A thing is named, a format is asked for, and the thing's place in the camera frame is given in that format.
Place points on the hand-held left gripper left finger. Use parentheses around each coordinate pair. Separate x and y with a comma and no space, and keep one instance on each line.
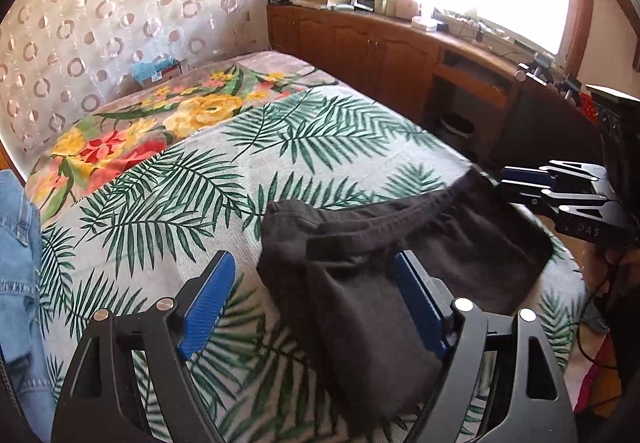
(207,303)

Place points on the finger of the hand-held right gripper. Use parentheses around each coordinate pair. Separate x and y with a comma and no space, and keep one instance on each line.
(522,176)
(525,198)

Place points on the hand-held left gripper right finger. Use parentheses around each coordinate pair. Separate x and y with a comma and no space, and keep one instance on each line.
(420,303)

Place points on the black pants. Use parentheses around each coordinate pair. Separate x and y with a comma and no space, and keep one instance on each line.
(360,283)

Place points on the dark chair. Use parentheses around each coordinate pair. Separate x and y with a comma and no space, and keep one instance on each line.
(540,133)

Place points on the dark waste bin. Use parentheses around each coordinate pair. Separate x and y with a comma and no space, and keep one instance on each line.
(457,128)

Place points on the leaf print bed sheet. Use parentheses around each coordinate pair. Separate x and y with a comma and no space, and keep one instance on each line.
(175,203)

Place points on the floral blanket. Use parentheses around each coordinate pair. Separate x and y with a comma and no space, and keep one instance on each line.
(150,123)

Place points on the blue jeans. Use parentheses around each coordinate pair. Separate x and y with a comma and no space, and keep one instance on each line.
(20,273)

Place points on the wooden cabinet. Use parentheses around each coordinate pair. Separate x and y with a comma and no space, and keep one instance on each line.
(350,48)

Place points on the blue tissue pack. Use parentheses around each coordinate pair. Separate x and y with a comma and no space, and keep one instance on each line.
(155,71)

